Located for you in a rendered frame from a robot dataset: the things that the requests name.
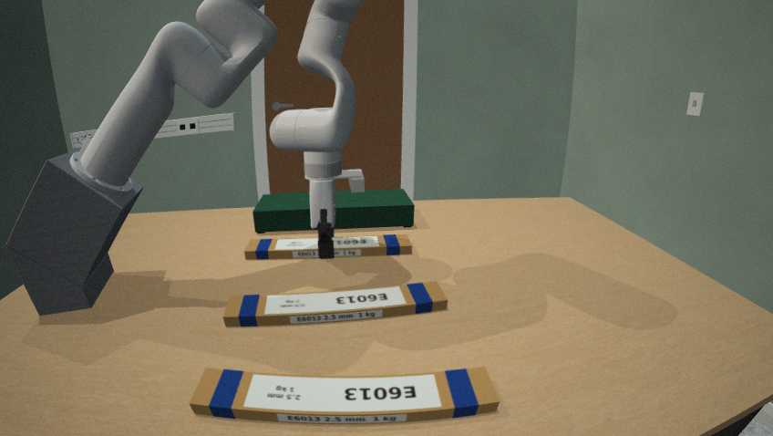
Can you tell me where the cardboard welding electrode pack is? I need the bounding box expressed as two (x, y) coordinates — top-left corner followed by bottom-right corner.
(223, 281), (448, 327)

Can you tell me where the tan welding electrode pack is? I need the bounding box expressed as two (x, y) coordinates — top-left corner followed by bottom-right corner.
(244, 234), (412, 260)

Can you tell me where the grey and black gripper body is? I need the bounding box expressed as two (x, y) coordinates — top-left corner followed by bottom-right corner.
(304, 176), (336, 229)

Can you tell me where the tan cardboard pack with blue bands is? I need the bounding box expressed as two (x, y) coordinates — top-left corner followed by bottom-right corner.
(189, 367), (500, 424)

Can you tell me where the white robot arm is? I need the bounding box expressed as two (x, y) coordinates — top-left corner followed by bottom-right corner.
(70, 0), (365, 196)

